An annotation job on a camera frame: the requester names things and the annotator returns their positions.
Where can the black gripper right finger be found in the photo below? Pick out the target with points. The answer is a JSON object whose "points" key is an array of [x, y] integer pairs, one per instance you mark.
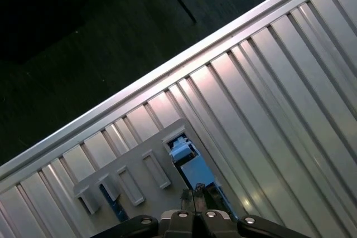
{"points": [[217, 227]]}

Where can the hard disk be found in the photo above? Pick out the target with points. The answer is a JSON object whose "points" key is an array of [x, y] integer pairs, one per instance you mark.
{"points": [[195, 171]]}

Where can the grey parts rack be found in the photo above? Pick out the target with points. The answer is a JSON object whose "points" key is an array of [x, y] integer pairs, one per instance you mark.
{"points": [[145, 143]]}

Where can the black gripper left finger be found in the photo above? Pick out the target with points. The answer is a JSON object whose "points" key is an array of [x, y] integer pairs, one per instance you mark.
{"points": [[181, 227]]}

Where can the RAM stick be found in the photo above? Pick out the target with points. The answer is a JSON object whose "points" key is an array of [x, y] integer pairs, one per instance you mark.
{"points": [[114, 204]]}

